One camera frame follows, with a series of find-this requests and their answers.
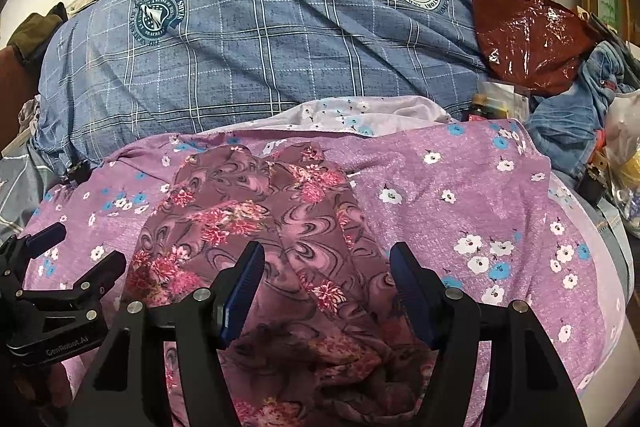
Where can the blue jeans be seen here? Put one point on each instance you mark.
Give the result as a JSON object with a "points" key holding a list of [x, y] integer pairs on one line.
{"points": [[560, 122]]}

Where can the grey striped cloth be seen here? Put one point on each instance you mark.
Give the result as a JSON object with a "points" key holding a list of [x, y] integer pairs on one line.
{"points": [[20, 187]]}

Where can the blue plaid quilt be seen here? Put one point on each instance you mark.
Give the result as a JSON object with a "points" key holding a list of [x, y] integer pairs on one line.
{"points": [[250, 57]]}

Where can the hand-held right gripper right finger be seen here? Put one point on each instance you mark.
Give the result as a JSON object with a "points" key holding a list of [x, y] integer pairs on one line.
{"points": [[407, 292]]}

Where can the olive green cloth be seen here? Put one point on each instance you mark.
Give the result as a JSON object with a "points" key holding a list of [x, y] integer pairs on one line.
{"points": [[35, 32]]}

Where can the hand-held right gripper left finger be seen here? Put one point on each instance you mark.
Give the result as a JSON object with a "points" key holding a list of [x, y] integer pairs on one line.
{"points": [[242, 292]]}

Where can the purple floral bedsheet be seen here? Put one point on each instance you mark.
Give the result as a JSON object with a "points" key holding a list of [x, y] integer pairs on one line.
{"points": [[450, 167]]}

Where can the maroon floral garment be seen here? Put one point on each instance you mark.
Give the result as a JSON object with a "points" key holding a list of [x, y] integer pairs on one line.
{"points": [[300, 232]]}

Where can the white plastic bag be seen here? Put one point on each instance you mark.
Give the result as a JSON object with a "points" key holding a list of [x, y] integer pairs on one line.
{"points": [[627, 117]]}

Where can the red plastic bag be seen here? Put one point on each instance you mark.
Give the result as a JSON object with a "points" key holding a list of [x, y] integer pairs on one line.
{"points": [[525, 37]]}

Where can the black clip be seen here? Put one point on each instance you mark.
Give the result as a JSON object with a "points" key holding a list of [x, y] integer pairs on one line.
{"points": [[75, 173]]}

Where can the brown wooden headboard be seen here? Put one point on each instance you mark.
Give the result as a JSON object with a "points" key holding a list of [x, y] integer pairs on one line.
{"points": [[12, 107]]}

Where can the clear plastic packet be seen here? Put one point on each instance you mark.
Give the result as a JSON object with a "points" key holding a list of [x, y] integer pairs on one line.
{"points": [[516, 102]]}

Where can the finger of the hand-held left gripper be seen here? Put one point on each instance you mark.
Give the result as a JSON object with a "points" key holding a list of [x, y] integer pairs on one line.
{"points": [[100, 269], [47, 234]]}

